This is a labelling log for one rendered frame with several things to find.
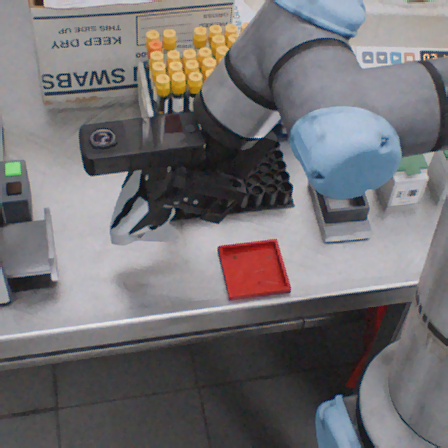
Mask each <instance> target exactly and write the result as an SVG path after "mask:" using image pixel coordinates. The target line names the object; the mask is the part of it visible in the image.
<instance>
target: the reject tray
mask: <svg viewBox="0 0 448 448"><path fill-rule="evenodd" d="M217 251H218V256H219V260H220V264H221V268H222V273H223V277H224V281H225V284H226V289H227V293H228V297H229V300H237V299H244V298H251V297H259V296H265V295H273V294H280V293H288V292H291V284H290V281H289V279H288V275H287V272H286V268H285V265H284V261H283V258H282V254H281V251H280V248H279V244H278V241H277V238H275V239H267V240H260V241H252V242H244V243H235V244H227V245H219V246H217Z"/></svg>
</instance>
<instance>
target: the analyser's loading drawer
mask: <svg viewBox="0 0 448 448"><path fill-rule="evenodd" d="M44 210H45V220H41V221H32V222H23V223H14V224H5V225H0V253H1V257H2V261H3V264H4V268H5V272H6V276H7V279H9V278H18V277H26V276H34V275H42V274H49V273H50V274H51V279H52V280H58V278H57V267H56V257H55V246H54V235H53V227H52V221H51V215H50V209H49V207H47V208H44Z"/></svg>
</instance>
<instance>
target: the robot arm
mask: <svg viewBox="0 0 448 448"><path fill-rule="evenodd" d="M365 19H366V6H365V4H364V2H363V0H266V1H265V2H264V3H263V6H262V7H261V9H260V10H259V11H258V13H256V14H255V15H254V17H253V18H252V19H251V21H250V22H249V23H248V25H247V26H246V27H245V29H244V30H243V31H242V33H241V34H240V35H239V37H238V38H237V39H236V40H235V42H234V43H233V44H232V46H231V47H230V48H229V50H228V51H227V52H226V54H225V55H224V57H223V58H222V59H221V61H220V62H219V63H218V64H217V66H215V67H214V69H213V70H212V71H211V73H210V74H209V75H208V78H207V79H206V81H205V82H204V84H203V86H202V89H201V90H200V91H199V93H198V94H197V95H196V97H195V98H194V100H193V111H194V112H188V113H180V114H171V115H163V116H155V117H147V118H139V119H122V120H114V121H105V122H98V123H90V124H83V125H82V126H81V127H80V130H79V146H80V152H81V157H82V162H83V167H84V170H85V172H86V173H88V174H89V175H90V176H97V175H103V174H111V173H126V172H128V173H127V175H126V177H125V180H124V182H123V184H122V186H121V188H122V190H121V192H120V194H119V196H118V199H117V202H116V205H115V208H114V211H113V215H112V218H111V222H110V225H109V227H110V238H111V244H115V245H121V246H123V245H128V244H130V243H133V242H135V241H158V242H167V241H171V240H173V239H174V238H176V236H177V235H178V230H177V229H176V228H175V227H172V226H171V225H170V224H169V221H170V220H171V219H172V217H173V216H174V214H175V209H174V207H178V208H182V209H183V211H186V212H191V213H195V214H199V215H200V214H203V215H202V216H201V217H200V220H202V221H206V222H209V223H213V224H217V225H219V223H220V222H221V221H222V220H223V219H224V218H225V217H226V216H227V215H228V214H229V212H230V211H231V210H232V209H233V208H234V207H235V206H236V205H237V204H238V203H239V202H240V200H241V199H242V198H243V197H244V196H245V195H246V194H247V191H246V187H245V184H244V179H245V178H246V176H247V175H248V174H249V173H251V172H252V171H253V170H254V168H255V167H256V166H257V165H258V164H259V163H260V162H261V161H262V160H263V157H264V156H265V155H266V154H267V153H268V152H269V151H270V149H271V148H272V147H273V146H274V145H275V144H276V143H277V142H278V141H277V138H276V135H275V134H274V132H272V130H271V128H272V127H273V126H274V125H275V124H276V123H277V121H278V120H279V119H281V120H282V122H283V125H284V127H285V130H286V132H287V135H288V137H289V144H290V148H291V150H292V152H293V154H294V156H295V157H296V159H297V160H298V161H299V162H300V164H301V166H302V168H303V170H304V173H305V174H306V176H307V178H308V180H309V182H310V184H311V185H312V186H313V188H314V189H315V190H316V191H318V193H320V194H321V195H324V196H326V197H329V198H334V199H349V198H355V197H359V196H362V195H363V194H364V193H365V192H366V191H367V190H370V189H377V188H379V187H380V186H382V185H383V184H384V183H386V182H387V181H388V180H389V179H390V178H391V177H392V176H393V175H394V173H396V172H397V170H398V168H399V166H400V163H401V159H402V158H404V157H410V156H416V155H422V154H426V153H432V152H437V151H443V150H448V57H441V58H434V59H427V60H420V61H413V62H409V63H402V64H394V65H387V66H379V67H367V68H363V67H362V66H361V65H360V64H359V62H358V60H357V58H356V56H355V54H354V52H353V50H352V48H351V46H350V44H349V40H350V39H351V38H354V37H355V36H356V35H357V30H358V29H359V28H360V27H361V25H362V24H363V23H364V21H365ZM230 180H231V181H234V184H237V185H238V186H239V188H237V187H234V186H230V185H229V184H230V183H231V182H230ZM222 198H226V199H229V200H233V202H232V203H231V204H230V206H229V207H228V208H227V209H226V210H225V211H224V212H223V213H222V214H221V215H218V214H214V213H211V212H210V211H211V210H212V209H213V210H218V209H219V207H220V206H221V205H222V204H221V201H220V200H221V199H222ZM173 206H174V207H173ZM316 430H317V442H318V447H319V448H448V190H447V193H446V196H445V200H444V203H443V206H442V209H441V212H440V215H439V218H438V222H437V225H436V227H435V230H434V233H433V236H432V239H431V242H430V246H429V249H428V252H427V255H426V261H425V264H424V268H423V271H422V274H421V277H420V280H419V282H418V285H417V289H416V292H415V295H414V298H413V301H412V304H411V307H410V311H409V314H408V317H407V320H406V323H405V326H404V329H403V333H402V335H401V338H400V340H398V341H396V342H394V343H392V344H390V345H388V346H387V347H386V348H384V349H383V350H382V351H381V352H379V353H378V354H377V355H376V356H375V357H374V359H373V360H372V362H371V364H370V365H369V367H368V369H367V371H366V373H365V375H364V378H363V381H362V384H361V387H360V389H359V393H358V394H354V395H350V396H345V397H344V395H342V394H341V395H337V396H336V397H335V399H333V400H329V401H326V402H323V403H322V404H321V405H320V406H319V407H318V408H317V415H316Z"/></svg>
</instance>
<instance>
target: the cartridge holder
mask: <svg viewBox="0 0 448 448"><path fill-rule="evenodd" d="M308 183H309V187H310V190H311V194H312V198H313V201H314V205H315V208H316V212H317V215H318V222H319V226H320V229H321V232H322V236H323V239H324V242H332V241H343V240H354V239H365V238H371V236H372V233H373V231H372V228H371V225H370V222H369V219H368V215H369V212H370V209H371V208H370V205H369V202H368V199H367V196H366V193H364V194H363V195H362V196H359V197H355V198H349V199H334V198H329V197H326V196H324V195H321V194H320V193H318V191H316V190H315V189H314V188H313V186H312V185H311V184H310V182H309V181H308Z"/></svg>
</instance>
